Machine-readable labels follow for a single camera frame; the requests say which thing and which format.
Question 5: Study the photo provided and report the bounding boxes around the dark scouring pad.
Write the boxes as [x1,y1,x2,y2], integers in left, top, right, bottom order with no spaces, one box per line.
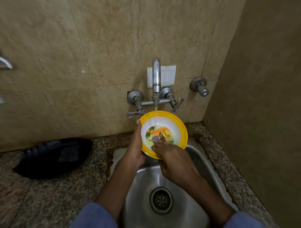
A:
[57,145,80,163]

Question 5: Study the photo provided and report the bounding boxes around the person's left forearm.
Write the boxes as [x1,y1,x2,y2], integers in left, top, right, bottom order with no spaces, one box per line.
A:
[95,159,141,220]

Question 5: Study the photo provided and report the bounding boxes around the metal wall faucet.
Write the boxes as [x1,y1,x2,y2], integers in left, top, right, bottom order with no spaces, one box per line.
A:
[127,57,185,118]

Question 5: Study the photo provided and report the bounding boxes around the white grater peeler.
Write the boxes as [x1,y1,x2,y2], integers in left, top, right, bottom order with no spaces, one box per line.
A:
[0,56,13,70]

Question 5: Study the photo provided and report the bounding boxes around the person's left blue sleeve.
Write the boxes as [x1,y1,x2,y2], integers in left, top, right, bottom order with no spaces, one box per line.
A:
[69,202,118,228]

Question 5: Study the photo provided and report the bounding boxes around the steel sink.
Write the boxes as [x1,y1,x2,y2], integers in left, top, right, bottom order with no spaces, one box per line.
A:
[107,138,239,228]

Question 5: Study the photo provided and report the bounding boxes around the person's left hand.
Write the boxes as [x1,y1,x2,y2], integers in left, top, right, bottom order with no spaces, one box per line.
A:
[126,119,147,167]

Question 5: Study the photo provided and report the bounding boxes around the metal wall valve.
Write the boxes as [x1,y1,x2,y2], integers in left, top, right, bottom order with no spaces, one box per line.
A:
[190,77,210,97]

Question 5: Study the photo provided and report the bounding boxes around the person's right hand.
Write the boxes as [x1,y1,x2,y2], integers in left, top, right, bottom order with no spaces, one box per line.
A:
[151,140,201,188]

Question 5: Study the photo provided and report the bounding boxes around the yellow rimmed picture bowl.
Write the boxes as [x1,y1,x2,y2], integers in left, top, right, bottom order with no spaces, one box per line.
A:
[139,110,188,160]

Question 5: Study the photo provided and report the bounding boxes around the white switch plate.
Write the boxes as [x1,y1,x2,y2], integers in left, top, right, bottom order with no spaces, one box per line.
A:
[146,65,177,89]

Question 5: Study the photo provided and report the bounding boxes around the person's right forearm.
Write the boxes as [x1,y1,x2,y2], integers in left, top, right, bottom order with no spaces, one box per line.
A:
[186,176,235,226]

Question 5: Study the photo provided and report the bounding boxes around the black ribbed plastic tray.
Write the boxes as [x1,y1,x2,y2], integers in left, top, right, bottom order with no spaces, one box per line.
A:
[12,137,93,180]

